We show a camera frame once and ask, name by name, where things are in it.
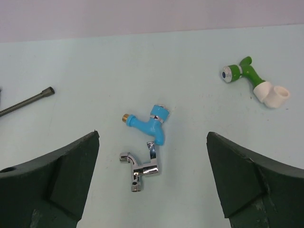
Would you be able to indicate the green faucet with white elbow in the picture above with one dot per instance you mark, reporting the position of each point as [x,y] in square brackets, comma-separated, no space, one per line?
[270,95]

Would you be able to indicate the chrome metal faucet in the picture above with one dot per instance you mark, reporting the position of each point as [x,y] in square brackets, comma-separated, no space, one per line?
[139,170]

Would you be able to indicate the blue plastic faucet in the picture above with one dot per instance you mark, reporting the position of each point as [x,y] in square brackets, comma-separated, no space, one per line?
[153,127]

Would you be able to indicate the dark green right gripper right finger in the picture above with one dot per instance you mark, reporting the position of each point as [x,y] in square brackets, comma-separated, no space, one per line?
[255,191]

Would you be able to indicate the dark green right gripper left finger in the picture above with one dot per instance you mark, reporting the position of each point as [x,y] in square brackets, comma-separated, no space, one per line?
[49,191]

